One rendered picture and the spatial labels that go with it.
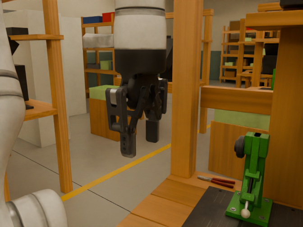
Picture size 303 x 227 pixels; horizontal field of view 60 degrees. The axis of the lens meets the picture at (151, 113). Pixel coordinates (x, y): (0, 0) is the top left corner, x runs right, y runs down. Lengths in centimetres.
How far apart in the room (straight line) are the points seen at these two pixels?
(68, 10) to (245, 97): 775
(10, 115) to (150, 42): 23
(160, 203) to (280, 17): 73
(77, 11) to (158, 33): 841
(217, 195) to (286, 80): 48
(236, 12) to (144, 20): 1124
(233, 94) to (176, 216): 52
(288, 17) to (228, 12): 1086
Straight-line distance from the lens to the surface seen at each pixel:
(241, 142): 89
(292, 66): 99
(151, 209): 99
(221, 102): 113
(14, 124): 44
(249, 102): 111
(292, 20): 87
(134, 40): 35
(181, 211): 99
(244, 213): 90
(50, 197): 44
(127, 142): 37
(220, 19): 1183
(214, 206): 100
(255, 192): 94
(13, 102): 44
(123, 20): 36
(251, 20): 88
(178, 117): 111
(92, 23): 734
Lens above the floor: 144
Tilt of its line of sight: 14 degrees down
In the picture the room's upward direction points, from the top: straight up
